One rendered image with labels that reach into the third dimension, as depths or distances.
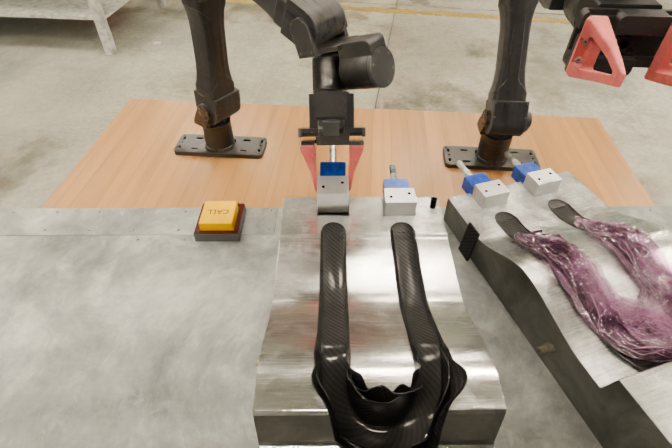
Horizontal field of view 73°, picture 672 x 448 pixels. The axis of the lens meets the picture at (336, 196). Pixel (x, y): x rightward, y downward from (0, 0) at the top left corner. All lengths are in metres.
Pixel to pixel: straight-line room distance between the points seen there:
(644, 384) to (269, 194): 0.66
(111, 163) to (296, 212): 0.50
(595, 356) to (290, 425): 0.39
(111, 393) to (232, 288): 0.22
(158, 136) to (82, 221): 0.29
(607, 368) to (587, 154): 0.59
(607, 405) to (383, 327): 0.28
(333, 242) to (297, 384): 0.26
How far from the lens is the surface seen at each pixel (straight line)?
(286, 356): 0.54
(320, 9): 0.68
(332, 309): 0.62
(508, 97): 0.94
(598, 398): 0.67
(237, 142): 1.05
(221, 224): 0.82
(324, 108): 0.61
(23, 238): 0.99
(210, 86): 0.92
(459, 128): 1.14
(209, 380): 0.69
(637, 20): 0.59
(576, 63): 0.58
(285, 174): 0.96
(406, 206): 0.73
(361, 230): 0.71
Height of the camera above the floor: 1.40
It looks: 42 degrees down
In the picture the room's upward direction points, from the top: straight up
